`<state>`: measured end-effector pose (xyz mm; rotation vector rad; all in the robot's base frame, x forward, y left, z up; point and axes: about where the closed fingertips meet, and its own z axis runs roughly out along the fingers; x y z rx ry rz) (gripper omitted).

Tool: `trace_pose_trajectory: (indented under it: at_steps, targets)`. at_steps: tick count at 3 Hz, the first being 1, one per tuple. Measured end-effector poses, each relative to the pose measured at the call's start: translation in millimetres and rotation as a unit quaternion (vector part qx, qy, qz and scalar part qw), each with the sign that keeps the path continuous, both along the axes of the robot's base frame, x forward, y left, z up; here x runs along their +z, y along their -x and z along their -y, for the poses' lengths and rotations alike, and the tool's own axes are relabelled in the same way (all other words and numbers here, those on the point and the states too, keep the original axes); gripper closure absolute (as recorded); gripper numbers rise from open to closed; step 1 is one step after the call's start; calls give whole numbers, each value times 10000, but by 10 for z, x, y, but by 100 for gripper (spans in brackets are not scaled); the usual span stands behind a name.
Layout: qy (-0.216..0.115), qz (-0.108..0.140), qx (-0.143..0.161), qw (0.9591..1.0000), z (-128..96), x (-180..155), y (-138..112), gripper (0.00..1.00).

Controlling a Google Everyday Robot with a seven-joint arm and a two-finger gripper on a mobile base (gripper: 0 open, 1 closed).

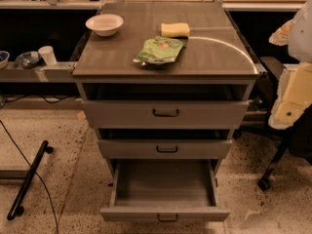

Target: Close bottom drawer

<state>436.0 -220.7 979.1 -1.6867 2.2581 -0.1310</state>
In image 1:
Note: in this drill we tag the white paper cup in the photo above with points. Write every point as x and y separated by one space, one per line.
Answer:
48 55

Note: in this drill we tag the white bowl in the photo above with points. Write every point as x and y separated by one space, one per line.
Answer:
104 25

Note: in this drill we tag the black office chair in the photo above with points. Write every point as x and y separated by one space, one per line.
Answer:
297 139

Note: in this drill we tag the blue rimmed bowl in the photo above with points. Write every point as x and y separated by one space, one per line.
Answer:
4 59

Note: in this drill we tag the grey top drawer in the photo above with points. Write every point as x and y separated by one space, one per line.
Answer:
164 114

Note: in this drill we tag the grey middle drawer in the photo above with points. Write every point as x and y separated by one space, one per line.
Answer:
164 148

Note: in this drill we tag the yellow sponge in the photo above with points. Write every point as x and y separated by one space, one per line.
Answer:
180 29

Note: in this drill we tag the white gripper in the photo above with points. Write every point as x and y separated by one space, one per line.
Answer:
301 38

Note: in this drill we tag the grey drawer cabinet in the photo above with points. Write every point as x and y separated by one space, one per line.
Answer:
213 66

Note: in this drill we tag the green snack bag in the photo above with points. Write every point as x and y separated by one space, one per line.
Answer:
159 50

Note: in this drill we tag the grey bottom drawer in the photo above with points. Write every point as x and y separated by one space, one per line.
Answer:
164 191

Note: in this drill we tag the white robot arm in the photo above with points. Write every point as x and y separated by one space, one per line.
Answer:
300 36

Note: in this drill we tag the grey drawer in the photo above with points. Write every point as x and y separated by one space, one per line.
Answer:
164 114
164 191
164 148

